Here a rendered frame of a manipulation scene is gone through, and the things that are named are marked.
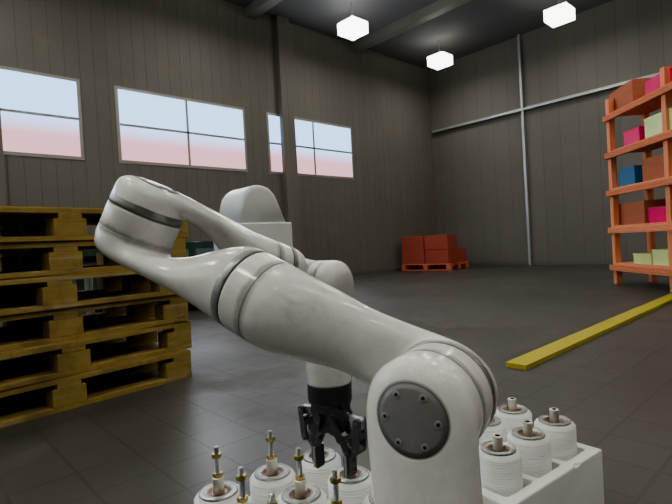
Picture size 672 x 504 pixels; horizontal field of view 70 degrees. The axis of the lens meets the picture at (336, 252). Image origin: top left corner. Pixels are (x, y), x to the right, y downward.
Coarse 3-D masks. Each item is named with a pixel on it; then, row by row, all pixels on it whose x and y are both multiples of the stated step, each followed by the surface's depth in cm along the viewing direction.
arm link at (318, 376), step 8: (312, 368) 79; (320, 368) 78; (328, 368) 78; (312, 376) 79; (320, 376) 78; (328, 376) 78; (336, 376) 78; (344, 376) 79; (312, 384) 79; (320, 384) 78; (328, 384) 78; (336, 384) 78; (344, 384) 79
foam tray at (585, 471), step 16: (592, 448) 120; (560, 464) 113; (576, 464) 113; (592, 464) 116; (528, 480) 107; (544, 480) 106; (560, 480) 107; (576, 480) 112; (592, 480) 116; (496, 496) 100; (512, 496) 100; (528, 496) 100; (544, 496) 103; (560, 496) 107; (576, 496) 111; (592, 496) 116
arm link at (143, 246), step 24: (120, 216) 57; (96, 240) 58; (120, 240) 57; (144, 240) 58; (168, 240) 60; (120, 264) 58; (144, 264) 55; (168, 264) 54; (192, 264) 52; (216, 264) 50; (168, 288) 54; (192, 288) 51; (216, 288) 49; (216, 312) 49
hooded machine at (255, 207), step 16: (240, 192) 575; (256, 192) 576; (224, 208) 593; (240, 208) 563; (256, 208) 575; (272, 208) 590; (240, 224) 556; (256, 224) 570; (272, 224) 584; (288, 224) 600; (288, 240) 599
